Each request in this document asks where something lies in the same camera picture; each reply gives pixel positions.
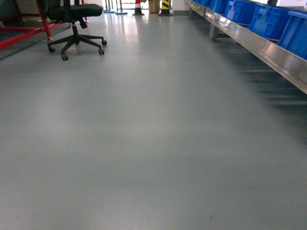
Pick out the yellow black striped bollard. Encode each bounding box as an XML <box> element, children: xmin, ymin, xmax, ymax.
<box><xmin>158</xmin><ymin>0</ymin><xmax>173</xmax><ymax>16</ymax></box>

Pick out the red white traffic cone right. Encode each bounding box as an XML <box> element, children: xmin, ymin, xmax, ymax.
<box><xmin>132</xmin><ymin>0</ymin><xmax>144</xmax><ymax>16</ymax></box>

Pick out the black office chair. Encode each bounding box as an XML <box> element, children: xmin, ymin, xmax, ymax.
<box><xmin>38</xmin><ymin>0</ymin><xmax>107</xmax><ymax>61</ymax></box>

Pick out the steel shelf rack with bins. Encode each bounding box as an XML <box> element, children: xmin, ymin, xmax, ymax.
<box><xmin>184</xmin><ymin>0</ymin><xmax>307</xmax><ymax>94</ymax></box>

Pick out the red steel table frame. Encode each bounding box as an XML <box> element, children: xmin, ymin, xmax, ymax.
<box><xmin>0</xmin><ymin>0</ymin><xmax>60</xmax><ymax>49</ymax></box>

